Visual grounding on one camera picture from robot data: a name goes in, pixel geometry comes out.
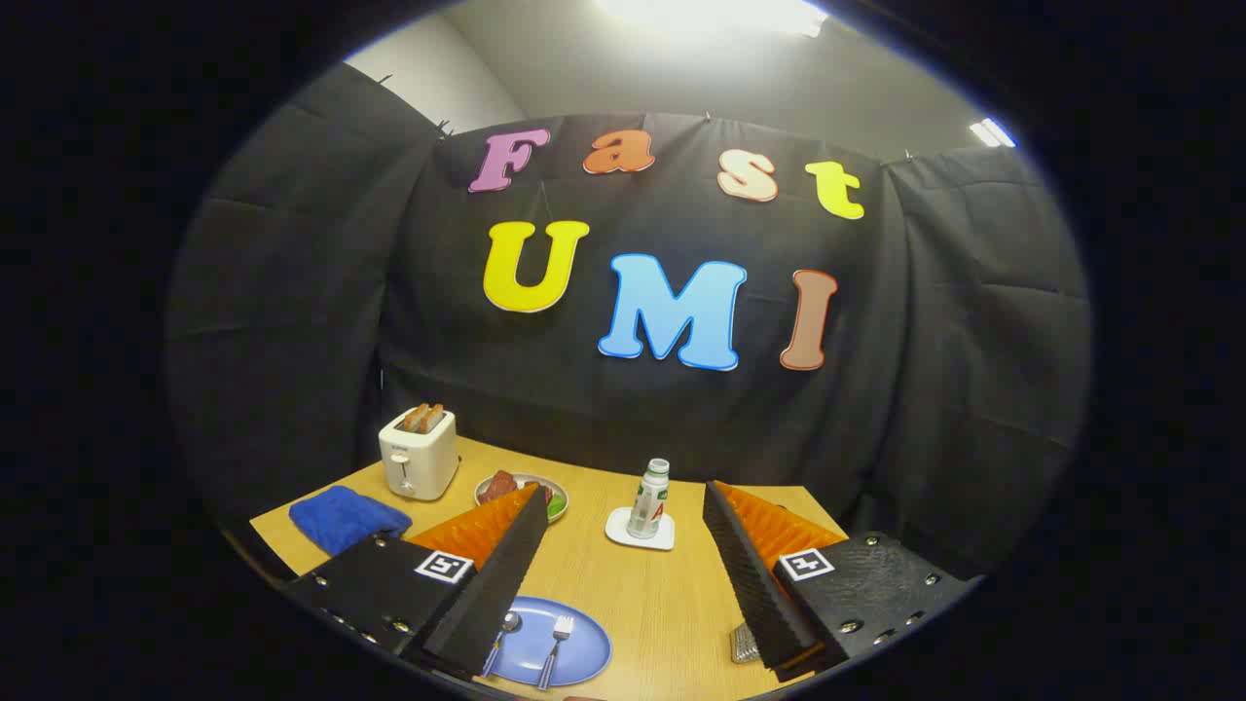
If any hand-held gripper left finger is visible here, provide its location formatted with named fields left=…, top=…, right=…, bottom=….
left=285, top=482, right=550, bottom=680

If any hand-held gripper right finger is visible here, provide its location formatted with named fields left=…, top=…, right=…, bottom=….
left=702, top=479, right=982, bottom=683

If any spoon with blue checked handle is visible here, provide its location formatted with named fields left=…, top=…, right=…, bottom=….
left=484, top=610, right=523, bottom=678

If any fork with blue checked handle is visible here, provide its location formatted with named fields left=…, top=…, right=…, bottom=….
left=536, top=615, right=575, bottom=692

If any white square coaster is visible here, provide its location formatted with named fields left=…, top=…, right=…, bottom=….
left=605, top=506, right=677, bottom=552

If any blue round plate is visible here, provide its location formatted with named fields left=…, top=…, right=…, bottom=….
left=482, top=595, right=613, bottom=687

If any grey plate of food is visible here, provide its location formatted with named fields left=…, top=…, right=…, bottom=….
left=474, top=470, right=569, bottom=525

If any white toaster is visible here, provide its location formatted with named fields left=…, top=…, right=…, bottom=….
left=378, top=409, right=460, bottom=502

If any blue folded cloth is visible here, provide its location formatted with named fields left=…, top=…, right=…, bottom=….
left=288, top=485, right=414, bottom=558

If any large ceiling light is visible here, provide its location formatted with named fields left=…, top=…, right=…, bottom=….
left=594, top=0, right=828, bottom=38

